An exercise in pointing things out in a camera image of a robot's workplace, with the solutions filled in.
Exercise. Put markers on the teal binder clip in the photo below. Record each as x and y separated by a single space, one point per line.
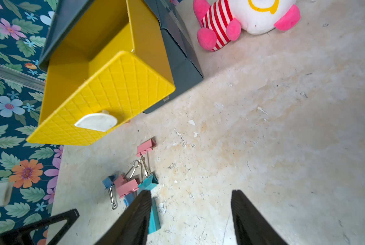
154 221
149 180

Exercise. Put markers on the teal drawer cabinet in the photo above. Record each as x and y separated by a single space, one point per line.
182 58

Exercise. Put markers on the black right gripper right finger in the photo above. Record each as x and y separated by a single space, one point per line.
251 228

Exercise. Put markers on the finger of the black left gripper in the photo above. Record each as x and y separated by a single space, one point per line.
21 236

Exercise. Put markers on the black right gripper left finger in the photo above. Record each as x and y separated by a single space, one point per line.
132 226

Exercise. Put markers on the yellow top drawer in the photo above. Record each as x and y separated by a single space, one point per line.
106 63

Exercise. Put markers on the white pink striped plush toy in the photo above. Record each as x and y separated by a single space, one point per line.
223 21

